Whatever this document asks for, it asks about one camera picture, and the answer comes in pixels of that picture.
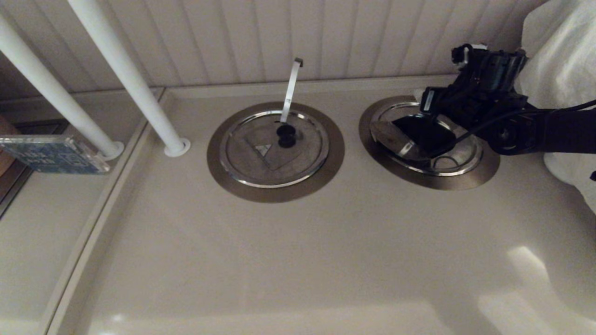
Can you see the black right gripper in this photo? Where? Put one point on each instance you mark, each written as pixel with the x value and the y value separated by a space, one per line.
pixel 447 103

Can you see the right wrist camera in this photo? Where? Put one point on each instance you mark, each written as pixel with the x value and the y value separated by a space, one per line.
pixel 468 53

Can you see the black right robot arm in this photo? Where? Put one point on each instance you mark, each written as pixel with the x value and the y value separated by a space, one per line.
pixel 558 130

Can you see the white round pole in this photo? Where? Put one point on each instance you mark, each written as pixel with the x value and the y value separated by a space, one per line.
pixel 46 84
pixel 126 70

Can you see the blue acrylic sign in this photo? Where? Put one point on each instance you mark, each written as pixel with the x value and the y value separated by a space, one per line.
pixel 51 156

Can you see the white pole base flange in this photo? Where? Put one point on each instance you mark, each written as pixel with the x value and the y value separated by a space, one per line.
pixel 182 148
pixel 116 151

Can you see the white cloth cover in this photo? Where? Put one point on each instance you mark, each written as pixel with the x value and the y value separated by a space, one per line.
pixel 568 56

